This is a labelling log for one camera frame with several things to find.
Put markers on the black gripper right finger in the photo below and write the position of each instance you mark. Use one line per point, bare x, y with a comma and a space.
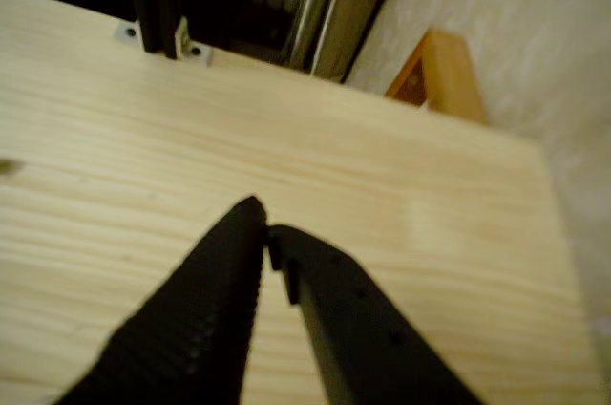
372, 352

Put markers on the black ribbed gripper left finger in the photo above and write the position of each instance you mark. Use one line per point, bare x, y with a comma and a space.
191, 328

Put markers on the silver metal mounting bracket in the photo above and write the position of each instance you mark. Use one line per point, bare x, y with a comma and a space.
198, 52

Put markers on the brown door frame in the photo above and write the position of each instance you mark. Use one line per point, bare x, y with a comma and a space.
353, 8

